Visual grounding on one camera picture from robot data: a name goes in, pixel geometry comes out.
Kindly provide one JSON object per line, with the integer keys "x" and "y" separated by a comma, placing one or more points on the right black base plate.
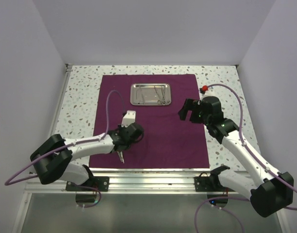
{"x": 209, "y": 183}

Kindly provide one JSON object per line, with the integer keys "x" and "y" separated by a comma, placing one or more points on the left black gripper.
{"x": 120, "y": 128}

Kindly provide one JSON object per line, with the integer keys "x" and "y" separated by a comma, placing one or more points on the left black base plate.
{"x": 101, "y": 183}

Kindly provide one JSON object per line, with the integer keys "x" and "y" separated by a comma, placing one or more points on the steel ring-handled scissors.
{"x": 159, "y": 101}

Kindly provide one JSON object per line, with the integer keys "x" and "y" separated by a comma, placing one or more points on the aluminium left side rail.
{"x": 58, "y": 105}

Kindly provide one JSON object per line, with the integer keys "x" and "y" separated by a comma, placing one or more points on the aluminium front rail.
{"x": 150, "y": 181}

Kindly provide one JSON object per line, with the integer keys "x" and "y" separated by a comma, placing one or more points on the steel scalpel handle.
{"x": 139, "y": 94}

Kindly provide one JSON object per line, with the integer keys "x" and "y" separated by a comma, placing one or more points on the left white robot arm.
{"x": 52, "y": 160}

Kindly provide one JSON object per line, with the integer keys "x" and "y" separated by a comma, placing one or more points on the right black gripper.
{"x": 190, "y": 104}

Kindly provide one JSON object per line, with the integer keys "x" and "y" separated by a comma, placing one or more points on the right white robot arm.
{"x": 267, "y": 188}

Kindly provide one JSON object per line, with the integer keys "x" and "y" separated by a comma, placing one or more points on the purple cloth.
{"x": 168, "y": 142}

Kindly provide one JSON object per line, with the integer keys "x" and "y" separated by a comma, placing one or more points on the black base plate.
{"x": 209, "y": 183}
{"x": 101, "y": 183}

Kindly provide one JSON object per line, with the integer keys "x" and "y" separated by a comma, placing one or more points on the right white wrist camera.
{"x": 205, "y": 91}

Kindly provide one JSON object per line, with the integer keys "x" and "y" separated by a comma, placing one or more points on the aluminium rail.
{"x": 150, "y": 181}
{"x": 58, "y": 105}

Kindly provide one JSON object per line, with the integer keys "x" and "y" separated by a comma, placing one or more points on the wide steel tweezers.
{"x": 120, "y": 154}

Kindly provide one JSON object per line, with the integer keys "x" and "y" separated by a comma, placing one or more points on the steel instrument tray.
{"x": 148, "y": 94}

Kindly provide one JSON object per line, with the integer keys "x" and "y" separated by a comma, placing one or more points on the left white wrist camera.
{"x": 128, "y": 118}

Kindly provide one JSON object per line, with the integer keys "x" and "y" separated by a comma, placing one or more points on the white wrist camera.
{"x": 128, "y": 118}
{"x": 205, "y": 91}

